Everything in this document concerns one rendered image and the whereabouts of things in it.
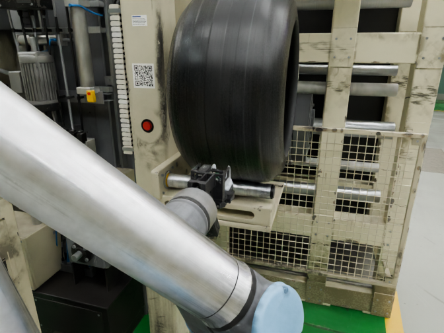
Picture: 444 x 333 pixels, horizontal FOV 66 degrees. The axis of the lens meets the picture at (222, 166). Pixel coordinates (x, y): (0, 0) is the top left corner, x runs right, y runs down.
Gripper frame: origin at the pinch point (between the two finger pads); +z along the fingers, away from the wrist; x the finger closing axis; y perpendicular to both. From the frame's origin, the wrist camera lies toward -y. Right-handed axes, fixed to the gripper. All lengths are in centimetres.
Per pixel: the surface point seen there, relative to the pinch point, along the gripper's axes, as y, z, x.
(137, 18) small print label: 39, 23, 35
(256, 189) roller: -8.2, 16.1, -5.3
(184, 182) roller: -9.0, 15.9, 17.7
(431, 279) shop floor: -96, 122, -95
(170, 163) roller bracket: -5.2, 21.1, 24.5
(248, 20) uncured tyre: 37.4, 9.7, -2.0
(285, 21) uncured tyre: 37.5, 14.6, -9.9
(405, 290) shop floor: -97, 107, -78
